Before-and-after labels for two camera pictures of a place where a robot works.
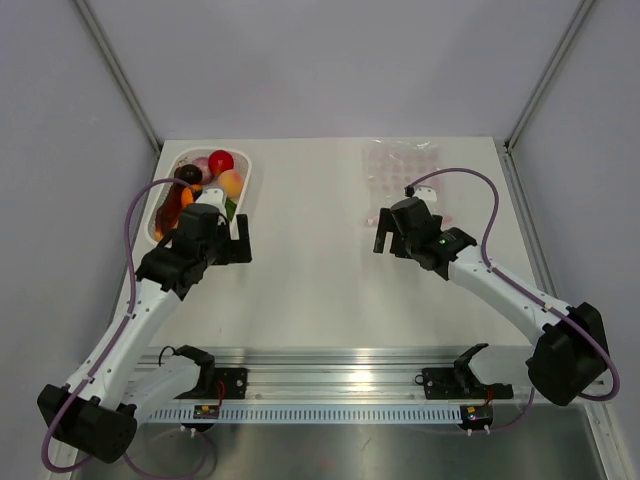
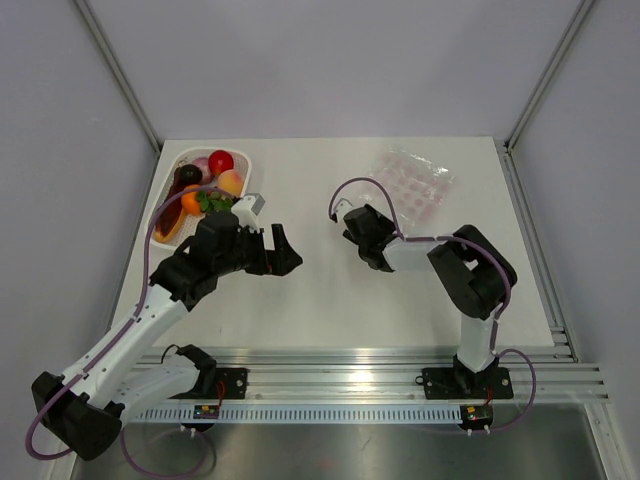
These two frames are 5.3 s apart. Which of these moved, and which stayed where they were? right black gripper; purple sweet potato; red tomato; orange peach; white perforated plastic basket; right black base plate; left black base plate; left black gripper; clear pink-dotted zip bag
Moved: clear pink-dotted zip bag; right black gripper; left black gripper
Stayed: right black base plate; white perforated plastic basket; red tomato; purple sweet potato; left black base plate; orange peach
